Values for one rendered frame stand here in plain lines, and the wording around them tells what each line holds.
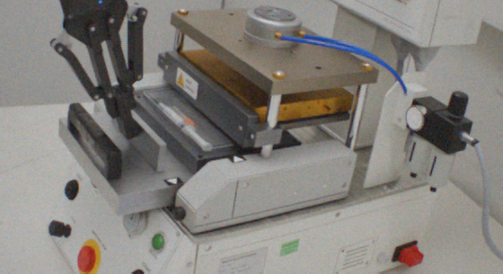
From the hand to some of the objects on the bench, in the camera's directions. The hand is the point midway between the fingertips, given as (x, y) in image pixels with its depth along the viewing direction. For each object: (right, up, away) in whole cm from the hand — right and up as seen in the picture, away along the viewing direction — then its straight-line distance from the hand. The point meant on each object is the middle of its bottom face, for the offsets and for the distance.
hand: (122, 111), depth 93 cm
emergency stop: (-8, -23, +8) cm, 26 cm away
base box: (+15, -22, +22) cm, 35 cm away
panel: (-9, -24, +8) cm, 27 cm away
